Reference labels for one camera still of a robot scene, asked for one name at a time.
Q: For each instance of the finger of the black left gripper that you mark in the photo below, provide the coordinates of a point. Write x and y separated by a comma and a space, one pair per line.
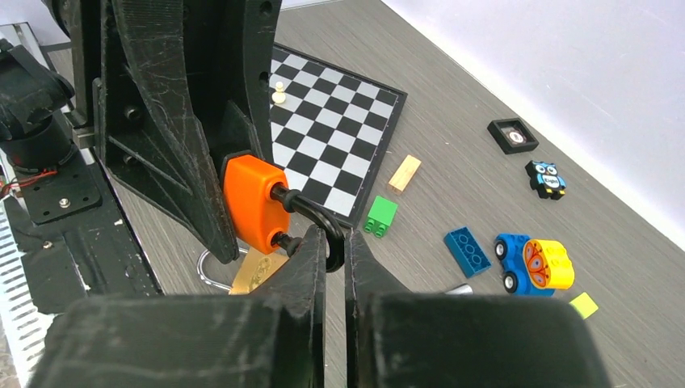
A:
228, 50
149, 136

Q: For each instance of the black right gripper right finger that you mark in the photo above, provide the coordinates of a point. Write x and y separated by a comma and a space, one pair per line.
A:
400, 338

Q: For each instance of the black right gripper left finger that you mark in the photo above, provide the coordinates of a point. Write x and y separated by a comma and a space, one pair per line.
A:
272, 337

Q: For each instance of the brass padlock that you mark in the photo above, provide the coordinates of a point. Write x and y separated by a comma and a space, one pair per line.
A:
256, 268

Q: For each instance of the orange black padlock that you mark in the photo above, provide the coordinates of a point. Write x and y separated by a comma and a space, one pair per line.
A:
260, 203

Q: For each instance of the green cable lock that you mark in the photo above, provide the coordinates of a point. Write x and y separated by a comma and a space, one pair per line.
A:
463, 289

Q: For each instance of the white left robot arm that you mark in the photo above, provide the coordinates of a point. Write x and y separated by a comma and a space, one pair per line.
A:
31, 94

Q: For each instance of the cream chess pawn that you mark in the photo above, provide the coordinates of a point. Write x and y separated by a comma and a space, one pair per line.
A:
279, 96

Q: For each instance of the blue toy brick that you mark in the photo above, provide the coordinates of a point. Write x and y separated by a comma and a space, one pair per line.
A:
467, 252

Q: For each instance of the green toy brick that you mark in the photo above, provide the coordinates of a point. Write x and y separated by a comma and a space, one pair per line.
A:
380, 216

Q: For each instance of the black white chessboard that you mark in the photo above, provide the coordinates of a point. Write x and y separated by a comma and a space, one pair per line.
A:
331, 133

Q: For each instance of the blue yellow toy car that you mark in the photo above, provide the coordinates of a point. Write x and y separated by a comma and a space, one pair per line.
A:
532, 266

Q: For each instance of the small wooden block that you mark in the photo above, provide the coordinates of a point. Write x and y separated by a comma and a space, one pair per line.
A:
404, 174

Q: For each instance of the lime green block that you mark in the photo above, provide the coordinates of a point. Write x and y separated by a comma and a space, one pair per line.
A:
584, 304

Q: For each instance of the blue owl toy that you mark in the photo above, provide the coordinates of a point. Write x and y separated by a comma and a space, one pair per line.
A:
545, 180

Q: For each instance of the black square box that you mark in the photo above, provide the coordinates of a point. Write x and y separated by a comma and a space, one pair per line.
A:
512, 136

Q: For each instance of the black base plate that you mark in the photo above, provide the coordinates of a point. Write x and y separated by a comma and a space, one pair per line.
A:
65, 238

